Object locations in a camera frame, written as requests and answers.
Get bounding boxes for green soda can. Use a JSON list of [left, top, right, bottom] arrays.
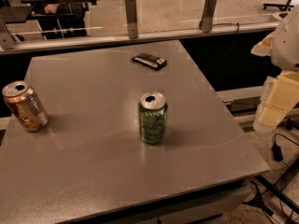
[[138, 92, 167, 144]]

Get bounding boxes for orange soda can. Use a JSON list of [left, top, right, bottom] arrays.
[[2, 80, 49, 132]]

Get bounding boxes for left metal bracket post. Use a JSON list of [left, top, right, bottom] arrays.
[[125, 0, 138, 39]]

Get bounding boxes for metal bracket post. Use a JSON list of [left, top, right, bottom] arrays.
[[199, 0, 217, 33], [125, 0, 138, 39]]

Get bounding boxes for dark background desk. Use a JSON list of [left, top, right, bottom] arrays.
[[0, 0, 98, 35]]

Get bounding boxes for black tripod leg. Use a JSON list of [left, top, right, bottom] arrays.
[[242, 159, 299, 217]]

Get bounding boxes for black power adapter with cable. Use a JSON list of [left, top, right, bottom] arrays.
[[272, 133, 299, 161]]

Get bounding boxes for right metal bracket post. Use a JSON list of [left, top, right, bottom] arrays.
[[199, 0, 217, 33]]

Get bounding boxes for metal railing beam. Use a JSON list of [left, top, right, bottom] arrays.
[[0, 21, 279, 55]]

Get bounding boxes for black snack bar wrapper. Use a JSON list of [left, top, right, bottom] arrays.
[[132, 53, 167, 71]]

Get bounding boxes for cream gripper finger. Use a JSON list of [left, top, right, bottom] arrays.
[[250, 33, 274, 57], [253, 70, 299, 133]]

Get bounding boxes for far left metal bracket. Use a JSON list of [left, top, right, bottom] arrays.
[[0, 16, 16, 49]]

